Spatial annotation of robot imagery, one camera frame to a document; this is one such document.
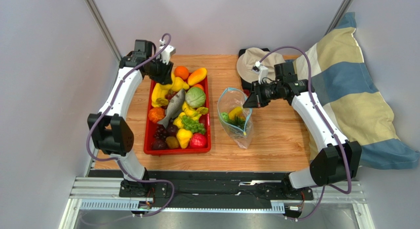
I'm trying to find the orange toy pineapple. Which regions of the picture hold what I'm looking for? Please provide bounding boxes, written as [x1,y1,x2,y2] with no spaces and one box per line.
[228,118,246,131]

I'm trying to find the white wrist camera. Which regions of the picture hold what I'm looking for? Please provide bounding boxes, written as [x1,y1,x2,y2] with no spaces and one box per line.
[251,61,268,84]
[158,38,176,65]

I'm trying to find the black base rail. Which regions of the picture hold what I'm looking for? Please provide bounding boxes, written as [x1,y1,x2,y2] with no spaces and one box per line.
[119,171,314,209]

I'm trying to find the green toy cucumber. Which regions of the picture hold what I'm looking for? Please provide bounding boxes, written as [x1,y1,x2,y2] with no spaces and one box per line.
[220,112,230,123]

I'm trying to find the dark purple toy grapes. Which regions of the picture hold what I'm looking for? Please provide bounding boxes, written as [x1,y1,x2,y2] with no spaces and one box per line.
[153,123,178,140]

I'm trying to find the striped pillow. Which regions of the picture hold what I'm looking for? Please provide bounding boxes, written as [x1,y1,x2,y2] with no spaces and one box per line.
[293,12,420,170]

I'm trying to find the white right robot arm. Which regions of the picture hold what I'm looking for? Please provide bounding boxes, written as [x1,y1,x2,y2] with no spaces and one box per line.
[243,61,362,189]

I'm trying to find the brown toy kiwi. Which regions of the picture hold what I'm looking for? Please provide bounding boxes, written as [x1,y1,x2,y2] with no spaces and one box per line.
[165,136,180,149]

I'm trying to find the red toy strawberry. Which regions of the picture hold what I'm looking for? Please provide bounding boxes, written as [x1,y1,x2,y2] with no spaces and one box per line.
[189,133,208,149]

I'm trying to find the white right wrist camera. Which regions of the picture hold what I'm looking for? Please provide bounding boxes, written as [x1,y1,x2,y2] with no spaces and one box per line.
[251,61,268,84]

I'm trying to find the yellow toy bell pepper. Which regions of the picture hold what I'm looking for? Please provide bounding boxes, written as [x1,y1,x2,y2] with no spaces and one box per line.
[176,128,193,149]

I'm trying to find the orange toy orange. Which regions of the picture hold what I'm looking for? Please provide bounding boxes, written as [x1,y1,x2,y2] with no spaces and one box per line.
[174,66,190,80]

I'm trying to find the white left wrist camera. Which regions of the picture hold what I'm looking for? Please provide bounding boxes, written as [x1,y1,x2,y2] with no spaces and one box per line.
[158,38,176,65]

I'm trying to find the orange toy pumpkin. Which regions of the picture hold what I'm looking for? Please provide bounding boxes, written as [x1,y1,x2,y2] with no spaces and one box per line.
[148,107,166,123]

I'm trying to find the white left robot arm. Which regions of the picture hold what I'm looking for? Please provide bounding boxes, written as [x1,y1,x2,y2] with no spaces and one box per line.
[86,38,175,193]

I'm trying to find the beige bucket hat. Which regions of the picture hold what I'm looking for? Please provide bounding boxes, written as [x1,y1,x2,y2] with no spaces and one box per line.
[237,47,285,83]

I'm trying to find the grey toy fish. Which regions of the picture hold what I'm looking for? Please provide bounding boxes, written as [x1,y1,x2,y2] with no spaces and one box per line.
[157,89,186,128]

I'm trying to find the clear zip top bag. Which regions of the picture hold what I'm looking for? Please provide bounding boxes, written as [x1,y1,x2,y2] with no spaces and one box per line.
[217,87,254,149]

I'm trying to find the orange toy mango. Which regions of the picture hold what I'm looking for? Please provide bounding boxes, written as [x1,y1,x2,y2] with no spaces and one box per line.
[187,68,208,86]

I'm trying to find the yellow toy pear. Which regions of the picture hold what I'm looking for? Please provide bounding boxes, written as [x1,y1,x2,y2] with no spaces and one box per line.
[171,73,190,92]

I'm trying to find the yellow toy bananas bunch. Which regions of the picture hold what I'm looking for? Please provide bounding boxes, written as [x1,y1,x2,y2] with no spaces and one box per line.
[173,102,209,128]

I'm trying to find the dark red toy plum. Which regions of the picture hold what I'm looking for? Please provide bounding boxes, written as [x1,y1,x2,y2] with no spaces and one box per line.
[151,139,169,150]

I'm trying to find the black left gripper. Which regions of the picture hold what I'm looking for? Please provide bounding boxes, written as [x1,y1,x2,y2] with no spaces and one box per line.
[146,55,175,86]

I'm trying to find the red plastic tray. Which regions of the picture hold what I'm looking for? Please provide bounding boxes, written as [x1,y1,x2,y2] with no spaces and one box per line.
[143,80,211,155]

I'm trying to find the green toy cabbage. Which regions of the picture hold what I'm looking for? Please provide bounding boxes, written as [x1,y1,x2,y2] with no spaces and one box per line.
[185,87,206,108]

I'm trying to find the green toy grapes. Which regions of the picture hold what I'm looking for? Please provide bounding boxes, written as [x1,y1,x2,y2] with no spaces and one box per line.
[181,115,207,135]

